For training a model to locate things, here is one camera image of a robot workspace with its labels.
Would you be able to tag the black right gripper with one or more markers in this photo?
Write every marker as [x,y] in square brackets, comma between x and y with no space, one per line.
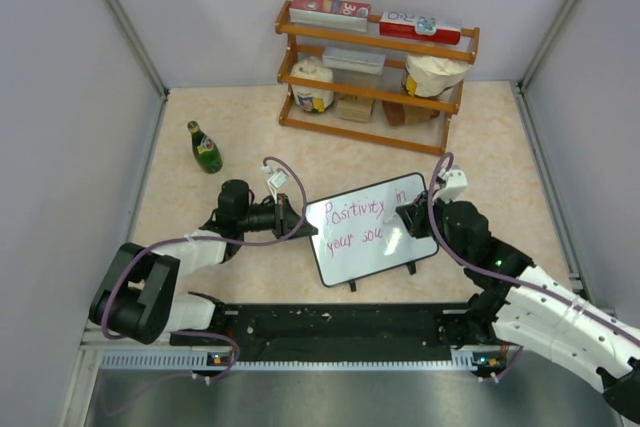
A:
[415,215]

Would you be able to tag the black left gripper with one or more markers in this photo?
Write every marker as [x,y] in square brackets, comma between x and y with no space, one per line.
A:
[282,216]

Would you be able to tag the white marker pen magenta cap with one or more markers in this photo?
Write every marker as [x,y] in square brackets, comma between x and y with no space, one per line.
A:
[390,217]

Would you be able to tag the white whiteboard black frame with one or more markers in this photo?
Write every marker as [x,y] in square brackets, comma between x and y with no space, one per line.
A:
[354,242]

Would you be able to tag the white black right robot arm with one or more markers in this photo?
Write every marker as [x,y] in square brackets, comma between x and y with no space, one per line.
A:
[524,305]

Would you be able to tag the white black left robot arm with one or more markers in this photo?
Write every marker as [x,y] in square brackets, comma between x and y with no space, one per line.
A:
[137,298]

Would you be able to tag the brown bread package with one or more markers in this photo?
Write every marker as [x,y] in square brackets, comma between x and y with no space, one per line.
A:
[398,114]

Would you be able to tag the green glass bottle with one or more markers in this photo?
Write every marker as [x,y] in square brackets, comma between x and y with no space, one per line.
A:
[205,151]

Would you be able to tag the tan cardboard box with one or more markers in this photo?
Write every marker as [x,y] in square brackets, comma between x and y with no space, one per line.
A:
[355,108]

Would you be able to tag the orange wooden shelf rack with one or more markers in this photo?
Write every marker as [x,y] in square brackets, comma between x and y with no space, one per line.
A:
[305,40]

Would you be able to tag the white wrapped jar right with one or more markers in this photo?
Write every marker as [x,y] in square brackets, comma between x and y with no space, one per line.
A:
[428,76]

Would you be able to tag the clear plastic container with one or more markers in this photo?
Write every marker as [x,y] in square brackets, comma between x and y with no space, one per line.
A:
[354,67]

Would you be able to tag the red white box right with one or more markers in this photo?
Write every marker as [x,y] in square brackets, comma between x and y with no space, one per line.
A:
[419,28]

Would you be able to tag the red white box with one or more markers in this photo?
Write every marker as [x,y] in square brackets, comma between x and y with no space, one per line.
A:
[335,14]
[419,28]

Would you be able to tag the red white box left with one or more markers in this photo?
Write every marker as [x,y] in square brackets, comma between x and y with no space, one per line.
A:
[335,14]

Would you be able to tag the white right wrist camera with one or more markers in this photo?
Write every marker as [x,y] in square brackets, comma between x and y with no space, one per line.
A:
[451,183]

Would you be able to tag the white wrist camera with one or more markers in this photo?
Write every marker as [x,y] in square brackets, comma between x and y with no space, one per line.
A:
[275,178]
[451,183]

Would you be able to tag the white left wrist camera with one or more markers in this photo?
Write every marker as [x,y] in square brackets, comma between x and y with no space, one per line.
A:
[275,178]

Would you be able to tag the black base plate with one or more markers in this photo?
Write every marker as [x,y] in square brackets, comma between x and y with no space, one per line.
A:
[350,332]

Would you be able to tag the grey slotted cable duct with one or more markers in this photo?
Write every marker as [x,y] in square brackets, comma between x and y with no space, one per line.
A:
[212,362]

